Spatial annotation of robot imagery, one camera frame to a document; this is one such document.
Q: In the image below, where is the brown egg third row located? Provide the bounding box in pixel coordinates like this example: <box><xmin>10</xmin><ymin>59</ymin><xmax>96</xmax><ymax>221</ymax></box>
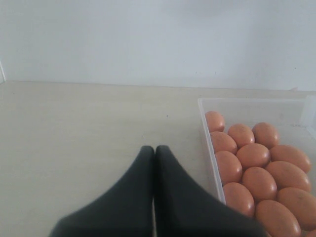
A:
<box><xmin>215</xmin><ymin>151</ymin><xmax>242</xmax><ymax>186</ymax></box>
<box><xmin>242</xmin><ymin>167</ymin><xmax>277</xmax><ymax>203</ymax></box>

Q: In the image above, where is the brown egg back right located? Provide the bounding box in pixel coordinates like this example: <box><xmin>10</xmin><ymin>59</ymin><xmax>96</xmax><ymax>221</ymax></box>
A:
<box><xmin>252</xmin><ymin>122</ymin><xmax>280</xmax><ymax>149</ymax></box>

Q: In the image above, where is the brown egg second row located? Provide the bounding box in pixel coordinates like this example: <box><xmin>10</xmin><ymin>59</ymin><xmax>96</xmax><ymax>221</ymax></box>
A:
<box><xmin>236</xmin><ymin>143</ymin><xmax>271</xmax><ymax>170</ymax></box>
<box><xmin>210</xmin><ymin>131</ymin><xmax>238</xmax><ymax>155</ymax></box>
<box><xmin>270</xmin><ymin>145</ymin><xmax>312</xmax><ymax>173</ymax></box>

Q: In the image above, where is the clear plastic tray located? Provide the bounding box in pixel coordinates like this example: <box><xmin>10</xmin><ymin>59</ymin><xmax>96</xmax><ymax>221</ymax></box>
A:
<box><xmin>198</xmin><ymin>96</ymin><xmax>316</xmax><ymax>203</ymax></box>

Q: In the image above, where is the brown egg fourth row middle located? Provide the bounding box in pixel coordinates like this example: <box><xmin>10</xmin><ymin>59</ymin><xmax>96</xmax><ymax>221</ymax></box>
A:
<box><xmin>255</xmin><ymin>200</ymin><xmax>302</xmax><ymax>237</ymax></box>

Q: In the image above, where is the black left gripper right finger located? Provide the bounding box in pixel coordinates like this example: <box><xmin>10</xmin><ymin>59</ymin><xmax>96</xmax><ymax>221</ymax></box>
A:
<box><xmin>154</xmin><ymin>145</ymin><xmax>266</xmax><ymax>237</ymax></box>

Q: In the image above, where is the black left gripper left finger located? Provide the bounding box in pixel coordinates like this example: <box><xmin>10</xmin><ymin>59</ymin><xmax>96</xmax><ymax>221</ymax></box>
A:
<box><xmin>50</xmin><ymin>146</ymin><xmax>155</xmax><ymax>237</ymax></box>

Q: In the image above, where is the brown egg back middle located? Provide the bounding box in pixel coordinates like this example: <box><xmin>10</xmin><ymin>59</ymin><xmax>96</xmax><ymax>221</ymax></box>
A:
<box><xmin>227</xmin><ymin>123</ymin><xmax>255</xmax><ymax>149</ymax></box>

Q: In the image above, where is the brown egg front right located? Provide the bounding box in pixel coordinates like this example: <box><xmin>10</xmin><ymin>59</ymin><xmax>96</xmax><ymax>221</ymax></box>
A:
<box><xmin>277</xmin><ymin>187</ymin><xmax>316</xmax><ymax>231</ymax></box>

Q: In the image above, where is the brown egg fourth row left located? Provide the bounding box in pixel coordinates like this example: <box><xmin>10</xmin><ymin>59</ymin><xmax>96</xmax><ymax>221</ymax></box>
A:
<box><xmin>223</xmin><ymin>182</ymin><xmax>255</xmax><ymax>218</ymax></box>

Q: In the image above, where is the brown egg second row right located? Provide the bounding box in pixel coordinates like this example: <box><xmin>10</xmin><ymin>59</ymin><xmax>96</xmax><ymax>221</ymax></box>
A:
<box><xmin>270</xmin><ymin>145</ymin><xmax>312</xmax><ymax>173</ymax></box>

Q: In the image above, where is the brown egg third row middle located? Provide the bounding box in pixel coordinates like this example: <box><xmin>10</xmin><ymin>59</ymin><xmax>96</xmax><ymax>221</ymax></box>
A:
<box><xmin>242</xmin><ymin>167</ymin><xmax>277</xmax><ymax>203</ymax></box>

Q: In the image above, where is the brown egg back left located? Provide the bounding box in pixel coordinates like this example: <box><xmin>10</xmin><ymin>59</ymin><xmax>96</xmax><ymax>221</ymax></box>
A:
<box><xmin>205</xmin><ymin>111</ymin><xmax>225</xmax><ymax>133</ymax></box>

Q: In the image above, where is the brown egg third row left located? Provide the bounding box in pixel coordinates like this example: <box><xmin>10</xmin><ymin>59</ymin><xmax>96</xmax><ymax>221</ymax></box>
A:
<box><xmin>215</xmin><ymin>151</ymin><xmax>242</xmax><ymax>186</ymax></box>

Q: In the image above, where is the brown egg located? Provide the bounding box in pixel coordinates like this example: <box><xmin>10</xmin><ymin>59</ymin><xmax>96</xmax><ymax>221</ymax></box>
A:
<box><xmin>227</xmin><ymin>123</ymin><xmax>255</xmax><ymax>149</ymax></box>
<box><xmin>205</xmin><ymin>111</ymin><xmax>225</xmax><ymax>133</ymax></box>
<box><xmin>277</xmin><ymin>187</ymin><xmax>316</xmax><ymax>231</ymax></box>
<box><xmin>252</xmin><ymin>122</ymin><xmax>280</xmax><ymax>149</ymax></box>

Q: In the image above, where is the brown egg second row left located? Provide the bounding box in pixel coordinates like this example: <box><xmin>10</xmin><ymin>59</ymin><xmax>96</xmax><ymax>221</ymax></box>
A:
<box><xmin>210</xmin><ymin>131</ymin><xmax>238</xmax><ymax>155</ymax></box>

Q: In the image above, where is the brown egg second row middle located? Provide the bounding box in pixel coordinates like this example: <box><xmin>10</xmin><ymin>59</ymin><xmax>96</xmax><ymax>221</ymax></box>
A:
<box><xmin>236</xmin><ymin>143</ymin><xmax>271</xmax><ymax>170</ymax></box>

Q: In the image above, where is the brown egg fourth row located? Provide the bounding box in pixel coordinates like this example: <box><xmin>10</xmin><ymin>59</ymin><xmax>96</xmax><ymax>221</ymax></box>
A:
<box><xmin>223</xmin><ymin>182</ymin><xmax>255</xmax><ymax>218</ymax></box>
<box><xmin>255</xmin><ymin>200</ymin><xmax>302</xmax><ymax>237</ymax></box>

